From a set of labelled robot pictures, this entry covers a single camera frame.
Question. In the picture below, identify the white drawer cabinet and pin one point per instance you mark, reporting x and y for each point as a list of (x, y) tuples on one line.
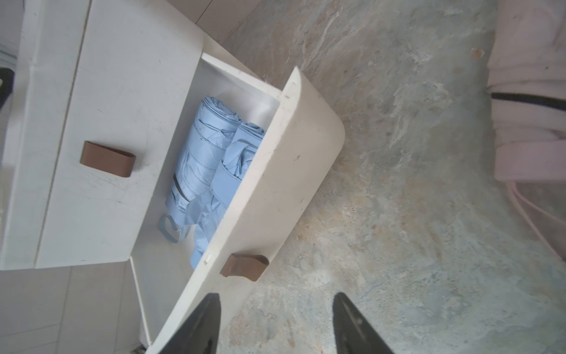
[(99, 90)]

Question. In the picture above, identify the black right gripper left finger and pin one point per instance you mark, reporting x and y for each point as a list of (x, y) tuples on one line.
[(200, 332)]

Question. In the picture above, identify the blue umbrella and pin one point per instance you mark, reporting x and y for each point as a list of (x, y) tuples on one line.
[(207, 211), (212, 131)]

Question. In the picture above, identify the pink folded umbrella left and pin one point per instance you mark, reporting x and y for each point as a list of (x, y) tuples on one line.
[(527, 88)]

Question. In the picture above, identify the white drawer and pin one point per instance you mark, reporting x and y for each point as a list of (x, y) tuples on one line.
[(303, 139)]

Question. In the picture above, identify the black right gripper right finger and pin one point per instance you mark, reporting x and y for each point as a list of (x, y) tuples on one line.
[(353, 333)]

